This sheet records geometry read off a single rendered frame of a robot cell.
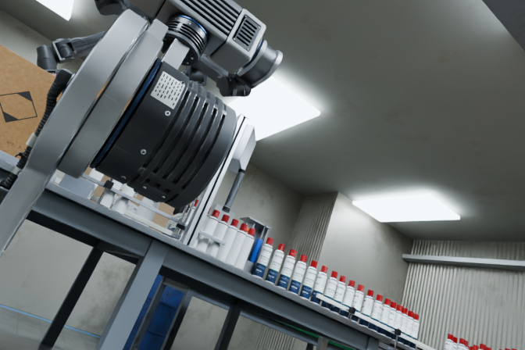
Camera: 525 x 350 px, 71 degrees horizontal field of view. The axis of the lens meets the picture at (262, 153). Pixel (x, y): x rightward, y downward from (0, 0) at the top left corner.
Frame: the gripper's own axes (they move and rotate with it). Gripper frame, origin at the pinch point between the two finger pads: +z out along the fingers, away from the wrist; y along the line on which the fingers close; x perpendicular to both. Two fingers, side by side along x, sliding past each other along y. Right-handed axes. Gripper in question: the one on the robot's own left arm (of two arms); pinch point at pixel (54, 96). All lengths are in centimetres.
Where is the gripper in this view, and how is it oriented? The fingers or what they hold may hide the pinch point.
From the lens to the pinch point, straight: 166.7
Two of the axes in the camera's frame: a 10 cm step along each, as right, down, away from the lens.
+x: -8.1, 1.5, -5.7
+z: 2.3, 9.7, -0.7
